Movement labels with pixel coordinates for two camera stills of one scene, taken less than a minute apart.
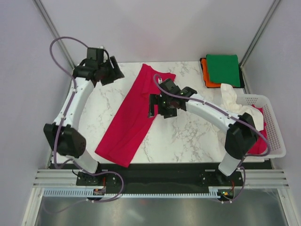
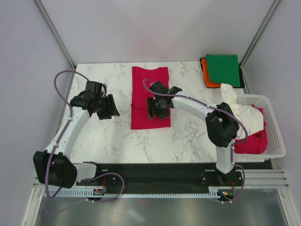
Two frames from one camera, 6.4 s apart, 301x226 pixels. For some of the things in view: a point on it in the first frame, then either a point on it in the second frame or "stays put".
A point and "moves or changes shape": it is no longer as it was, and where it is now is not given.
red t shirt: x=129 y=123 moves or changes shape
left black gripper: x=118 y=73 → x=111 y=110
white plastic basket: x=276 y=149 stays put
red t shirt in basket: x=260 y=146 stays put
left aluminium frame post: x=50 y=22 stays put
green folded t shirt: x=223 y=69 stays put
